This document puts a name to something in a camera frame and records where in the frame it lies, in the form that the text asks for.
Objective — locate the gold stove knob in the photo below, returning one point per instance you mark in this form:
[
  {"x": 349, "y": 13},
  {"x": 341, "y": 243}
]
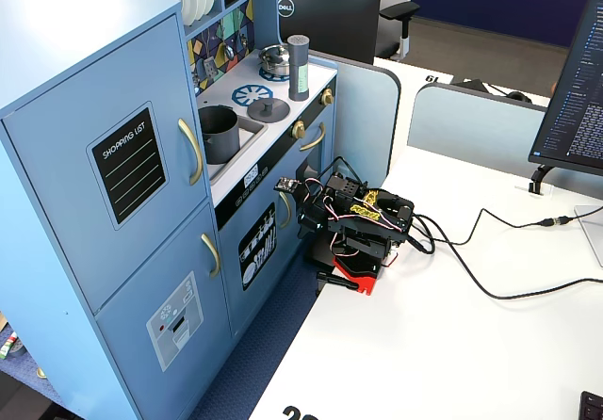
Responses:
[
  {"x": 298, "y": 130},
  {"x": 327, "y": 97}
]

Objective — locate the light blue desk divider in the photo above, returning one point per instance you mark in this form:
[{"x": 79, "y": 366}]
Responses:
[
  {"x": 363, "y": 109},
  {"x": 471, "y": 128}
]

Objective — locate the lit computer monitor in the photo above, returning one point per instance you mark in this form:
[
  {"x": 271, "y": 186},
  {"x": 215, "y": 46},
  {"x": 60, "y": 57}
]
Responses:
[{"x": 579, "y": 85}]

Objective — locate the silver monitor base plate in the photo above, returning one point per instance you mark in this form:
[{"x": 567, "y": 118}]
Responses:
[{"x": 591, "y": 231}]

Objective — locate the white toy sink basin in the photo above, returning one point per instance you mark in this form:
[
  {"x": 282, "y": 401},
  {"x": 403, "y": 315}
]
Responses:
[{"x": 249, "y": 133}]

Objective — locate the black shopping list board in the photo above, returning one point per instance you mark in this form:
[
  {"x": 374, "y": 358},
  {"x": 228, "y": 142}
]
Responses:
[{"x": 127, "y": 166}]

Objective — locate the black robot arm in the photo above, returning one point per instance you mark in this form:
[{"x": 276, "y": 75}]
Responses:
[{"x": 367, "y": 246}]

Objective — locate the black folded desk item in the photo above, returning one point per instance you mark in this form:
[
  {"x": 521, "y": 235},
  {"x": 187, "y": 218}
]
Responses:
[{"x": 473, "y": 85}]

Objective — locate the green red small box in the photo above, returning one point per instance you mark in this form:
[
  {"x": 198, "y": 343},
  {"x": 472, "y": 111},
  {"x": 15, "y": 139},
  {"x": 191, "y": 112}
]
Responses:
[{"x": 7, "y": 347}]

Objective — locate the black flat mounting board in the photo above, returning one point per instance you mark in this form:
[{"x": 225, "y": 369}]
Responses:
[{"x": 320, "y": 253}]

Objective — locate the black keyboard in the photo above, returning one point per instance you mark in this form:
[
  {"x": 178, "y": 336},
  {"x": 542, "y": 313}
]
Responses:
[{"x": 592, "y": 408}]

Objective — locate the gray pot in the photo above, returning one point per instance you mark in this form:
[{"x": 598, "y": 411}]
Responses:
[{"x": 221, "y": 142}]

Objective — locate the gray pot lid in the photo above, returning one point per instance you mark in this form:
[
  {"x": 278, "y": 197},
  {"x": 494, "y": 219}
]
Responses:
[{"x": 268, "y": 110}]

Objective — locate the steel pot with lid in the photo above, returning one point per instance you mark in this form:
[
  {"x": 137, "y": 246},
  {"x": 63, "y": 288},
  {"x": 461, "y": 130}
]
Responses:
[{"x": 274, "y": 59}]

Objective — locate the black headphones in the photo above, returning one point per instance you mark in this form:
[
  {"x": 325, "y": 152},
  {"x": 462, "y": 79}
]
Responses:
[{"x": 518, "y": 96}]

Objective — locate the gray salt shaker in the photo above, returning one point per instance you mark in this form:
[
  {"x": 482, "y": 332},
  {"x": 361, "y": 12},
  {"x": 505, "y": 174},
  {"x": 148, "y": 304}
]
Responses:
[{"x": 298, "y": 67}]

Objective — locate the black table clamp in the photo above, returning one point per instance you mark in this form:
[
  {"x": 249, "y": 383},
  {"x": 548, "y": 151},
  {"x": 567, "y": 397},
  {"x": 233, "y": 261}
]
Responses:
[{"x": 334, "y": 279}]

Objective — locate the blue toy kitchen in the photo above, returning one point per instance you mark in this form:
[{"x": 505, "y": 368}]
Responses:
[{"x": 70, "y": 62}]

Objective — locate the black Dell monitor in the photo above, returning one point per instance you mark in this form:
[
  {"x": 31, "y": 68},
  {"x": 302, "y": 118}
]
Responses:
[{"x": 330, "y": 24}]

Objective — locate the red black base plate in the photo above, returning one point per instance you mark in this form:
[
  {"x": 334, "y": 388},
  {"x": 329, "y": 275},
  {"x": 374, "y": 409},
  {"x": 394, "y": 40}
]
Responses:
[{"x": 365, "y": 283}]

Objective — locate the small wrist camera board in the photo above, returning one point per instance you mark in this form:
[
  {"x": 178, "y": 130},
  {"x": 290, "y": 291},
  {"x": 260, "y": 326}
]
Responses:
[{"x": 288, "y": 184}]

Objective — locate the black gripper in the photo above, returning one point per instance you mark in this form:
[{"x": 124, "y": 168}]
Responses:
[{"x": 307, "y": 216}]

